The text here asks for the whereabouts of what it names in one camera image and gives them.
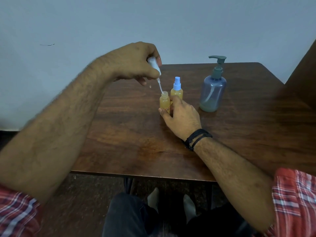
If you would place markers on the person's left hand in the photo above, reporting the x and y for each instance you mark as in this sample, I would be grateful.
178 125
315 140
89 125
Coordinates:
128 61

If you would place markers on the person's right hand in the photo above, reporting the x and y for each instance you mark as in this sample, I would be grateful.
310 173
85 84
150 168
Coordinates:
184 120

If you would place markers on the person's left thumb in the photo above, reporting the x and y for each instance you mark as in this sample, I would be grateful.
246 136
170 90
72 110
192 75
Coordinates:
141 81

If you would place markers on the person's right thumb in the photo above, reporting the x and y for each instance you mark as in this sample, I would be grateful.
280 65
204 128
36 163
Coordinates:
164 114

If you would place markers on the small yellow bottle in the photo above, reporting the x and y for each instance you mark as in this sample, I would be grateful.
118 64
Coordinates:
164 102

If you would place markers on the white spray pump with tube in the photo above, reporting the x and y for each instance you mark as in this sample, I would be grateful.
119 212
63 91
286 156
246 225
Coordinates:
153 64

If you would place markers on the person's right forearm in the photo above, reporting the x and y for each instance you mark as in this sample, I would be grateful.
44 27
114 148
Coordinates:
234 177

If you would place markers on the person's left forearm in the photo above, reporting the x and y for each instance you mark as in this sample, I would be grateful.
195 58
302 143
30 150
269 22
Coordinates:
56 128

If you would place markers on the yellow bottle with blue sprayer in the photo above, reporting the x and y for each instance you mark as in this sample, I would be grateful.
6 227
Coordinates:
177 85

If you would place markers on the grey-blue pump dispenser bottle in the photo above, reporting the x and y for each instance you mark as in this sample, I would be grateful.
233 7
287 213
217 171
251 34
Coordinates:
212 93

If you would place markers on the black table leg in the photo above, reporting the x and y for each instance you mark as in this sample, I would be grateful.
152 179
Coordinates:
128 185

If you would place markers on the white sock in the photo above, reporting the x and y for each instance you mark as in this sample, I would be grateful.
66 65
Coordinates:
189 208
153 198

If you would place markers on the dark trousers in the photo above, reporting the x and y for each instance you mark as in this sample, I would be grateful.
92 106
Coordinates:
128 217

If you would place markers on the dark brown wooden panel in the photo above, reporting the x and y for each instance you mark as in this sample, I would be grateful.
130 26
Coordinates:
306 78

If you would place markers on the red plaid shirt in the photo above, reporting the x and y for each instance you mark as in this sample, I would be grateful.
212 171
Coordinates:
293 202

